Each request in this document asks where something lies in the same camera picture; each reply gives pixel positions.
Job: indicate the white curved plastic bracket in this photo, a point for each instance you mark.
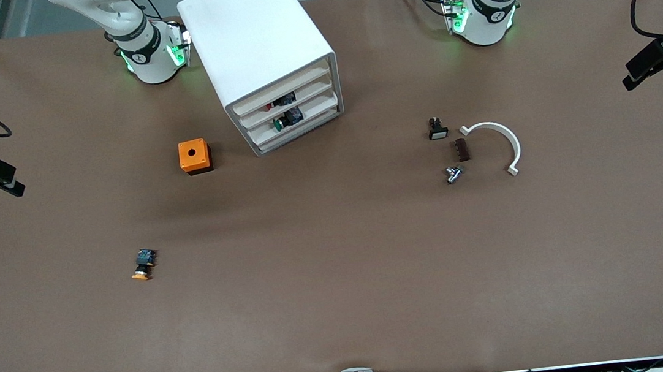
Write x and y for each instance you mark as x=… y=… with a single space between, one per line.
x=511 y=139

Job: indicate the white plastic drawer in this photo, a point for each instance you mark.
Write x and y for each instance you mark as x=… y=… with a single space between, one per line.
x=313 y=97
x=308 y=79
x=317 y=112

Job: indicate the brown table cover mat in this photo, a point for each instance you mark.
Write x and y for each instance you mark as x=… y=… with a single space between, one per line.
x=340 y=271

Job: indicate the black button with white face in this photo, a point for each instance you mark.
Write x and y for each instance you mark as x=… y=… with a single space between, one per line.
x=438 y=131

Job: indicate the orange-capped push button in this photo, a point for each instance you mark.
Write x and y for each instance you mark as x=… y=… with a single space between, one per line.
x=144 y=264

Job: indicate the green-capped push button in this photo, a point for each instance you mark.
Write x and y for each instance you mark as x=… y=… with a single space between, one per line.
x=279 y=123

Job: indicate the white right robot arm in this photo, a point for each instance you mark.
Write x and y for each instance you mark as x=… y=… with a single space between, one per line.
x=149 y=60

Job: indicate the brown terminal block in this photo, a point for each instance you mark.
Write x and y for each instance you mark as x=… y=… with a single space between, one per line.
x=463 y=150

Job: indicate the orange button enclosure box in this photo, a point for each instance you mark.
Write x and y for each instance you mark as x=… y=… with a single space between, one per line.
x=192 y=154

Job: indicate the white drawer cabinet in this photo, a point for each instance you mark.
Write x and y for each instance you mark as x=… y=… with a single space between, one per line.
x=253 y=28

